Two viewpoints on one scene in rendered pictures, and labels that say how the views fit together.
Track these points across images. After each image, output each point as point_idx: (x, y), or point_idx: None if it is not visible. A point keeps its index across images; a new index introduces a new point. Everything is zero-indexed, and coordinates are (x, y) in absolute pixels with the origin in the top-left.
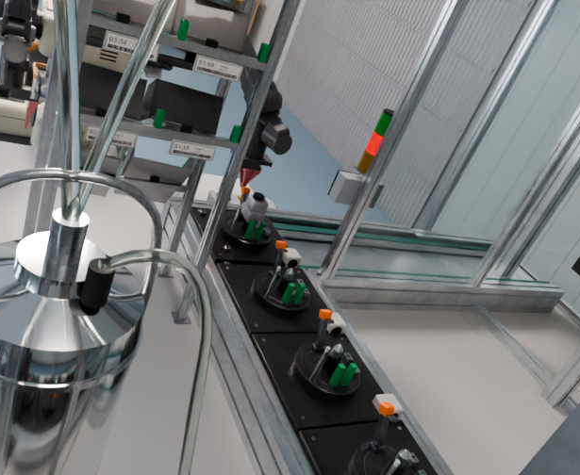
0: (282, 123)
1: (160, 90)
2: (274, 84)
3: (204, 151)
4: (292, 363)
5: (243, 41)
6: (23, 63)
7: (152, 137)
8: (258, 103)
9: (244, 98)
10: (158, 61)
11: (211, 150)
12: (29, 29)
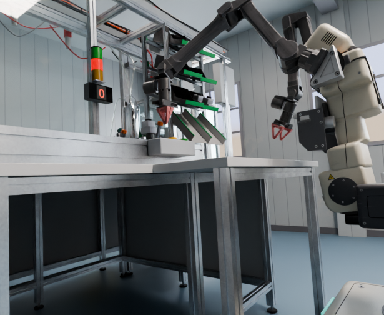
0: (150, 78)
1: (173, 88)
2: (164, 59)
3: (154, 100)
4: None
5: (155, 63)
6: (285, 108)
7: (182, 106)
8: (144, 78)
9: (177, 74)
10: (183, 80)
11: (152, 99)
12: (287, 90)
